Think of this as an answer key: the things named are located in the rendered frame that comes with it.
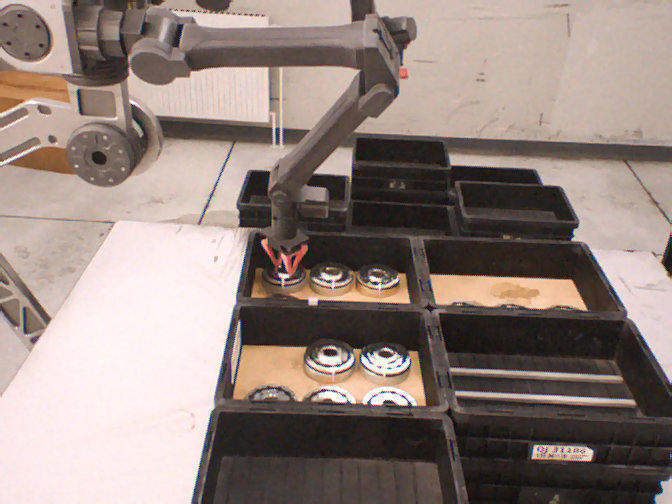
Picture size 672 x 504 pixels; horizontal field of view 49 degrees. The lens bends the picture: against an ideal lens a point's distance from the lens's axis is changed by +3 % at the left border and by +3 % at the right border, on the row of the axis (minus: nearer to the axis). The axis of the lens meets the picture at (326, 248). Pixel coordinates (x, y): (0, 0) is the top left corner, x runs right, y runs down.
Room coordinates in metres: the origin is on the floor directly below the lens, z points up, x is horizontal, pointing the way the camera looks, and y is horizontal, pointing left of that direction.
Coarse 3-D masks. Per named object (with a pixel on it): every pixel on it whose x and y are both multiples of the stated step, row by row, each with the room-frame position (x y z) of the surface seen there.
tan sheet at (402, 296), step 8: (256, 272) 1.47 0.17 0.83; (352, 272) 1.49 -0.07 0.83; (256, 280) 1.44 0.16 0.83; (400, 280) 1.46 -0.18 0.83; (256, 288) 1.40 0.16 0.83; (264, 288) 1.40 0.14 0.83; (304, 288) 1.41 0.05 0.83; (352, 288) 1.42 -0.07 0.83; (400, 288) 1.43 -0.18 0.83; (256, 296) 1.37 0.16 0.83; (264, 296) 1.37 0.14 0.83; (296, 296) 1.38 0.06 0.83; (304, 296) 1.38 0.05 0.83; (312, 296) 1.38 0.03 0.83; (320, 296) 1.38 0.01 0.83; (328, 296) 1.38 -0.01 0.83; (336, 296) 1.38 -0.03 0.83; (344, 296) 1.39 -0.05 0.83; (352, 296) 1.39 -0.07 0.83; (360, 296) 1.39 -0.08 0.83; (368, 296) 1.39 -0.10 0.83; (392, 296) 1.39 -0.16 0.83; (400, 296) 1.40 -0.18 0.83; (408, 296) 1.40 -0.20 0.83
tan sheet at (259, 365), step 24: (240, 360) 1.14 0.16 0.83; (264, 360) 1.15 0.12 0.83; (288, 360) 1.15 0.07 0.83; (240, 384) 1.07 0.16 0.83; (264, 384) 1.07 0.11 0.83; (288, 384) 1.08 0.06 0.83; (312, 384) 1.08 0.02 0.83; (336, 384) 1.08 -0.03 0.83; (360, 384) 1.09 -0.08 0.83; (408, 384) 1.09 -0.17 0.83
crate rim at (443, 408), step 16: (240, 304) 1.20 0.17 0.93; (256, 304) 1.20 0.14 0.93; (272, 304) 1.20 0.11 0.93; (288, 304) 1.20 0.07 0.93; (304, 304) 1.21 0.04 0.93; (320, 304) 1.21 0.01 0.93; (432, 336) 1.12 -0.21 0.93; (224, 352) 1.04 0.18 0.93; (432, 352) 1.07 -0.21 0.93; (224, 368) 1.02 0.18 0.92; (224, 384) 0.96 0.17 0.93; (224, 400) 0.92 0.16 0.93; (240, 400) 0.92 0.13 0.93; (256, 400) 0.92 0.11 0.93; (272, 400) 0.92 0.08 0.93; (288, 400) 0.92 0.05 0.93
